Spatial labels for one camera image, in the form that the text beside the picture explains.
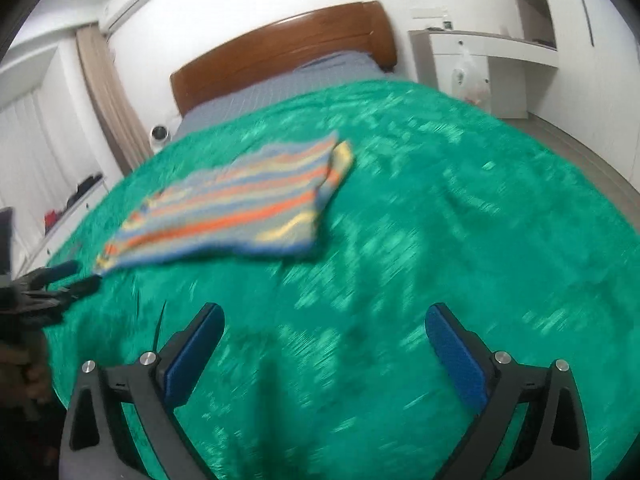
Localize striped knit sweater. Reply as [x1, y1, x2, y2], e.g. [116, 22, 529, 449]
[94, 132, 354, 274]

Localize red clothes on cabinet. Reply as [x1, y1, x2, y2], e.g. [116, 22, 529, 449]
[44, 209, 62, 234]

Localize black clothes on cabinet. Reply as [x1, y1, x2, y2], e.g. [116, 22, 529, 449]
[66, 172, 103, 209]

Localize left hand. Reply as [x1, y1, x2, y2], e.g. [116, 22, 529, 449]
[1, 332, 53, 411]

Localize white low drawer cabinet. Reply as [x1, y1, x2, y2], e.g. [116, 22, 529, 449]
[14, 178, 110, 276]

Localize white window blinds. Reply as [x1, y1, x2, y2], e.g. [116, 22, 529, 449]
[0, 93, 74, 248]

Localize beige curtain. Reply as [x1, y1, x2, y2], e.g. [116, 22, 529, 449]
[75, 25, 152, 176]

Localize green floral bedspread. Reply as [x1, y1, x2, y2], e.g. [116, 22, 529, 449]
[47, 80, 639, 479]

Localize white air conditioner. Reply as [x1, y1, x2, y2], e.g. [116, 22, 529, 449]
[98, 0, 151, 35]

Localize grey blue bed sheet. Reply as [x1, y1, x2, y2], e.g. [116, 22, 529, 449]
[172, 51, 394, 141]

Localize white plastic bag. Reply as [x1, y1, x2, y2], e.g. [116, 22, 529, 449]
[451, 47, 491, 113]

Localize white desk shelf unit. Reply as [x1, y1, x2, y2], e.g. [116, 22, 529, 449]
[409, 0, 559, 119]

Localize wooden headboard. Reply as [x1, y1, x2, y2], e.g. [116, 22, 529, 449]
[170, 0, 397, 115]

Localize white round camera device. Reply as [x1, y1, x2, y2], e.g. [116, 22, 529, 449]
[149, 125, 171, 154]

